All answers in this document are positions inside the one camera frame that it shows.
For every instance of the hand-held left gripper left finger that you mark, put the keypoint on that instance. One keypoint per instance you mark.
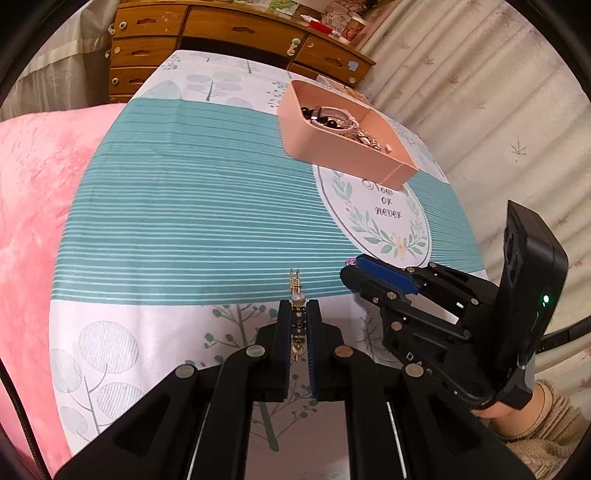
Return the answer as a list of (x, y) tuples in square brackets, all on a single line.
[(285, 344)]

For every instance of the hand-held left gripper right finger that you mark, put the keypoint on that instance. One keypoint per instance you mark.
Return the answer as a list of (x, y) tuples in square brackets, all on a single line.
[(313, 346)]

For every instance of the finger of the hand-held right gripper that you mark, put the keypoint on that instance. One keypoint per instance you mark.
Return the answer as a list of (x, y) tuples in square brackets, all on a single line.
[(364, 281), (383, 270)]

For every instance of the gold pearl hair clip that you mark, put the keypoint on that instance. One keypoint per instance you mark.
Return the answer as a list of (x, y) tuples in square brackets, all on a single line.
[(298, 300)]

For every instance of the pink plastic tray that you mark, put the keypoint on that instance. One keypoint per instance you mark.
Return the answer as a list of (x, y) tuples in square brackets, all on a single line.
[(332, 152)]

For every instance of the gold hair comb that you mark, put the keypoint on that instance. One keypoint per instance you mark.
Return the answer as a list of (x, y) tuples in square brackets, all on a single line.
[(367, 138)]

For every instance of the tree print tablecloth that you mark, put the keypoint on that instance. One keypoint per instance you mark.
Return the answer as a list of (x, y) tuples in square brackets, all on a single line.
[(184, 230)]

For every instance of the white floral curtain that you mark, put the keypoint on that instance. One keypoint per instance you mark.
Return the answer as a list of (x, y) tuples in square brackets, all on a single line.
[(485, 92)]

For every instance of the printed gift box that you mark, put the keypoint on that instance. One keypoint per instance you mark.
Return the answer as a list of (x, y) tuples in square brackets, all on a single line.
[(341, 21)]

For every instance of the white bottle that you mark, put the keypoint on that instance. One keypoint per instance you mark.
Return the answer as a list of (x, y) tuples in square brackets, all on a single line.
[(308, 18)]

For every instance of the pink blanket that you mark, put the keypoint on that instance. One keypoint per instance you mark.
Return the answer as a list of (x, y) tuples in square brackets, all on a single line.
[(32, 230)]

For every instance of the wooden desk with drawers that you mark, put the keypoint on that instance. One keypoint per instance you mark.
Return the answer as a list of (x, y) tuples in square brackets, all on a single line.
[(231, 32)]

